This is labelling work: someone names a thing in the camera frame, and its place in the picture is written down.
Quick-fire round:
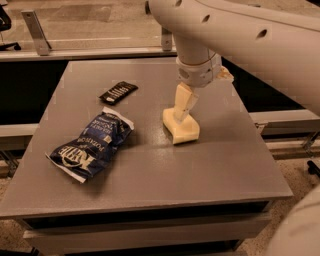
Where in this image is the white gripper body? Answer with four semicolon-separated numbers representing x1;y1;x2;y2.
176;54;222;88

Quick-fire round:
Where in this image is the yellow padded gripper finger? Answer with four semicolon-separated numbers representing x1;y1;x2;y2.
218;66;234;82
174;82;199;123

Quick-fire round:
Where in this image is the yellow sponge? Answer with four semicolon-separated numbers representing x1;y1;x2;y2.
162;108;200;145

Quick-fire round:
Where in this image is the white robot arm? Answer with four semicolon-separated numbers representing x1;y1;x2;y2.
149;0;320;115

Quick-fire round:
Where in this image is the small black snack packet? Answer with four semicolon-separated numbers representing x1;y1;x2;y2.
100;81;138;105

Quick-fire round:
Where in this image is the grey table with drawer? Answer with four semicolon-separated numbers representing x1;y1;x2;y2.
1;58;291;255

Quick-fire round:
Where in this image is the blue chips bag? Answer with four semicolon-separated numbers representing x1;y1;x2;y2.
46;107;134;183

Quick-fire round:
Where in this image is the black office chair base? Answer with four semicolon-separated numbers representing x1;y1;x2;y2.
0;5;21;51

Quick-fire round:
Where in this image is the middle metal glass bracket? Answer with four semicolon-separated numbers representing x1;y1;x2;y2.
161;27;172;51

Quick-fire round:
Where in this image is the metal glass bracket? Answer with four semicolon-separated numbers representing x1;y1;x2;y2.
21;10;51;56
161;27;172;51

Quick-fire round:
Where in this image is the left metal glass bracket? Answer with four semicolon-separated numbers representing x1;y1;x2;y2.
21;10;51;56

